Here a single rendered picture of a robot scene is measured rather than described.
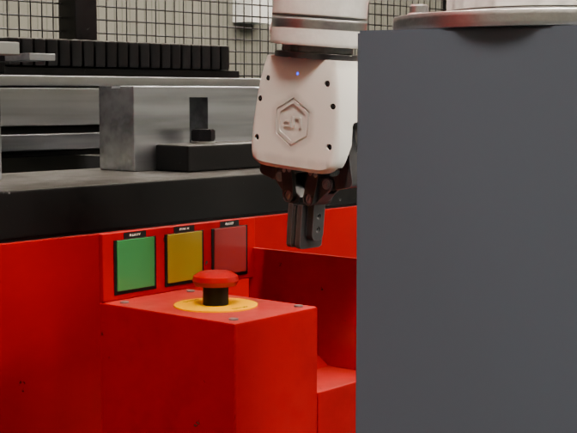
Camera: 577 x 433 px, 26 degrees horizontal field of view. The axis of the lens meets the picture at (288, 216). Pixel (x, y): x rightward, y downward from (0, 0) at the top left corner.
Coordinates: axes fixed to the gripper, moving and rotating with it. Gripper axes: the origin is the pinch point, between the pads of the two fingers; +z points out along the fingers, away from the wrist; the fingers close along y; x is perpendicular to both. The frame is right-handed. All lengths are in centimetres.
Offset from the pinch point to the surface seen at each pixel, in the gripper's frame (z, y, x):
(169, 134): -4.6, -31.3, 13.5
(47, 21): -12, -410, 305
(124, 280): 5.4, -9.8, -12.7
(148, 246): 2.7, -10.0, -9.7
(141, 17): -17, -428, 384
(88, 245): 4.2, -19.2, -8.6
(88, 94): -7, -58, 24
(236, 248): 4.0, -9.9, 2.0
